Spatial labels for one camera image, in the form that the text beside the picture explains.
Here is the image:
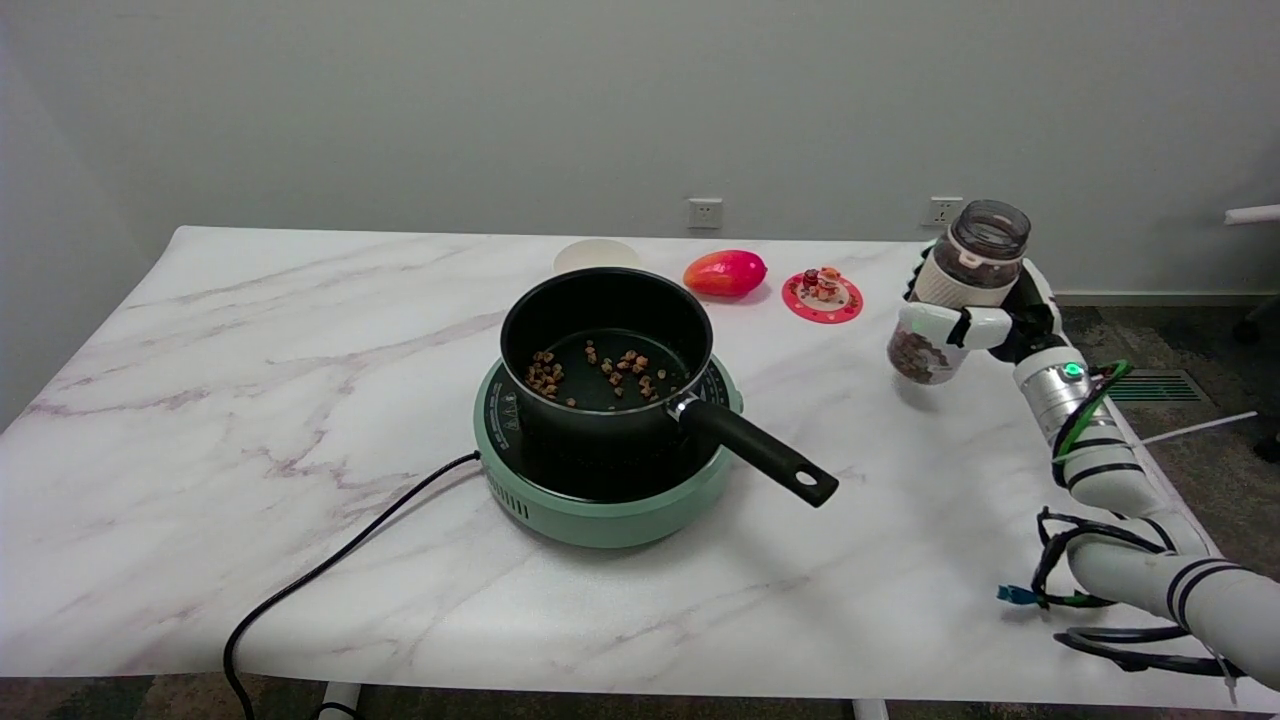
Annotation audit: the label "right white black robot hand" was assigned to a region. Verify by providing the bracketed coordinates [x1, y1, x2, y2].
[898, 243, 1069, 365]

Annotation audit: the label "clear bottle with beige sleeve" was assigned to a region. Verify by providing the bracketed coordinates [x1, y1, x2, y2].
[887, 199, 1032, 386]

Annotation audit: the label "floor vent grille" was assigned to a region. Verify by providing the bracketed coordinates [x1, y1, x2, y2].
[1105, 369, 1217, 405]

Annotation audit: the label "pink round coaster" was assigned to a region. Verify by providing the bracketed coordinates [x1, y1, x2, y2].
[781, 272, 864, 325]

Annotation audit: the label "red mango fruit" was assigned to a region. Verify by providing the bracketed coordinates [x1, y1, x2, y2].
[683, 249, 769, 299]

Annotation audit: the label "white round bowl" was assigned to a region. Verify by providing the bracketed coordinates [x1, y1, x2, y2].
[553, 238, 643, 276]

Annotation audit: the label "green induction cooker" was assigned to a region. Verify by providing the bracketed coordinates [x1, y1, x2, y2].
[473, 355, 745, 549]

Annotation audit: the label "brown food pieces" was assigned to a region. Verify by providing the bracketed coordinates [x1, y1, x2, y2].
[525, 340, 669, 407]

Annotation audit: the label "green robot cable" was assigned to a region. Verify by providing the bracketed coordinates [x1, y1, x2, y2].
[1054, 359, 1133, 463]

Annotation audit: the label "white cable tie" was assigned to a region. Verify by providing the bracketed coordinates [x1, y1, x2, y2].
[1138, 410, 1260, 449]

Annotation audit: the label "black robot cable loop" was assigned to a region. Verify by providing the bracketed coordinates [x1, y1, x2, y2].
[1029, 507, 1181, 611]

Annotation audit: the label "black saucepan with handle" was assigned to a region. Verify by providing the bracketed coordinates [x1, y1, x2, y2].
[500, 267, 840, 509]

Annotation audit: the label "black power cable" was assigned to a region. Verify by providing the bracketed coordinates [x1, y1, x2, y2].
[222, 450, 483, 720]

